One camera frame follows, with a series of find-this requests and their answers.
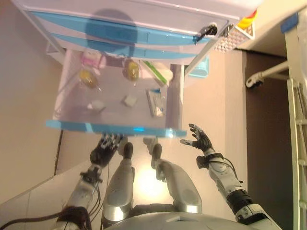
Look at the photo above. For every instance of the white cart side bin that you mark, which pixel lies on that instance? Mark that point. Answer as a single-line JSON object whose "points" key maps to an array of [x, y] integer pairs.
{"points": [[54, 50]]}

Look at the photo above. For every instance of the black cart key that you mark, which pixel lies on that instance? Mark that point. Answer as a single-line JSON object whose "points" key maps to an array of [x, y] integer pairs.
{"points": [[208, 30]]}

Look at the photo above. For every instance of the white bed caster wheel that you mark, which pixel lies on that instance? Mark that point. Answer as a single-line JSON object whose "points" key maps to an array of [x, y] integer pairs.
{"points": [[253, 81]]}

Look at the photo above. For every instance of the white blue medical cart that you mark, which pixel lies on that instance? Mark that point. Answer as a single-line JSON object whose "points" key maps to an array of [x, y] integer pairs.
{"points": [[168, 9]]}

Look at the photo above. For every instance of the blue fronted cart drawer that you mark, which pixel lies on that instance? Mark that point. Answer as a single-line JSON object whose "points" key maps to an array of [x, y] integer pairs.
{"points": [[115, 115]]}

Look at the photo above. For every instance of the blue lidded waste bin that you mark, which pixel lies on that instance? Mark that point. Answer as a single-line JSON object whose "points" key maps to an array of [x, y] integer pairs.
{"points": [[199, 69]]}

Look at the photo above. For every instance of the yellow sharps container red lid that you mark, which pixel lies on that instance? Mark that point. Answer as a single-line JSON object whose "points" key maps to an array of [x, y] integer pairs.
{"points": [[247, 20]]}

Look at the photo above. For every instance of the blue white medicine box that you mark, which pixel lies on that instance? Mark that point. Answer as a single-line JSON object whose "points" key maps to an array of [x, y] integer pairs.
{"points": [[156, 103]]}

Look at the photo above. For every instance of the pink white medicine box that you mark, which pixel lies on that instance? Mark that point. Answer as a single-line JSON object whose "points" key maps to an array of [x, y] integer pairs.
{"points": [[92, 58]]}

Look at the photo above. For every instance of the white perforated side basket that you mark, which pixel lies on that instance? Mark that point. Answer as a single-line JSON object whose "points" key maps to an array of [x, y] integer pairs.
{"points": [[230, 40]]}

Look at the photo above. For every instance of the white hospital bed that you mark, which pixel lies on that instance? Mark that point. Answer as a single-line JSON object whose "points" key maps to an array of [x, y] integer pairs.
{"points": [[297, 95]]}

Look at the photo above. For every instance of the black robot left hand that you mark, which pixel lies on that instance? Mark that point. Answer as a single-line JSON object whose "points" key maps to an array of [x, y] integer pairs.
{"points": [[103, 154]]}

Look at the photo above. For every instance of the silver cart lock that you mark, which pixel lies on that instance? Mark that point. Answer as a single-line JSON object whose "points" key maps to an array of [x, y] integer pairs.
{"points": [[227, 30]]}

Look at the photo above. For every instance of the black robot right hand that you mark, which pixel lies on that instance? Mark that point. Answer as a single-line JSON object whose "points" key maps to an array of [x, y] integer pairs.
{"points": [[202, 141]]}

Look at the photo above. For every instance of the blue tape patch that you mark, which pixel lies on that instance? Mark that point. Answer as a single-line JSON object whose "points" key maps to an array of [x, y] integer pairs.
{"points": [[289, 22]]}

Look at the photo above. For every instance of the clear bottle yellow capsules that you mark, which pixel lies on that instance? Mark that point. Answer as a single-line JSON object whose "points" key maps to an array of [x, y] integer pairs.
{"points": [[131, 70], [88, 79]]}

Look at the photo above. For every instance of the green white medicine box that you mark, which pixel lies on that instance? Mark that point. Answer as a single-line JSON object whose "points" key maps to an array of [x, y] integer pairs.
{"points": [[160, 73]]}

